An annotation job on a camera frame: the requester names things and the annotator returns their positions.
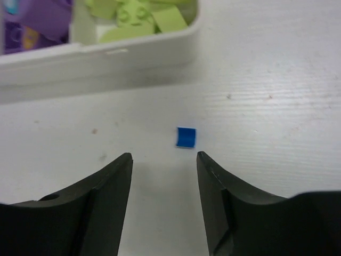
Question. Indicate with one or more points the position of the small light green lego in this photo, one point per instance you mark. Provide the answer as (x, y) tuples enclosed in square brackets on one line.
[(103, 9)]

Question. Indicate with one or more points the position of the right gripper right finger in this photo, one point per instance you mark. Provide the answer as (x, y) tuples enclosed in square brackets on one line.
[(241, 219)]

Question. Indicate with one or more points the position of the white three-compartment tray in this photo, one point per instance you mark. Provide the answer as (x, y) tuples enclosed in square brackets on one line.
[(76, 66)]

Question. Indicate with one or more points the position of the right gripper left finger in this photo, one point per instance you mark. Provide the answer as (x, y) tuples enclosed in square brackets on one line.
[(85, 218)]

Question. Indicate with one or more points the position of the small blue lego piece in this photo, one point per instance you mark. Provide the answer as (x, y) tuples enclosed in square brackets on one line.
[(186, 137)]

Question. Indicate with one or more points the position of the light green lego brick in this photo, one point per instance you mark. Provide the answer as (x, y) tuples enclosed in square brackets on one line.
[(168, 18)]

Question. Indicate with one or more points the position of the purple round flower lego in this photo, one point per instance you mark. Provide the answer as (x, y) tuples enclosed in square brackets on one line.
[(51, 18)]

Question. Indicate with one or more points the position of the purple butterfly lego brick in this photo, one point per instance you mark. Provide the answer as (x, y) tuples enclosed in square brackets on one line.
[(20, 38)]

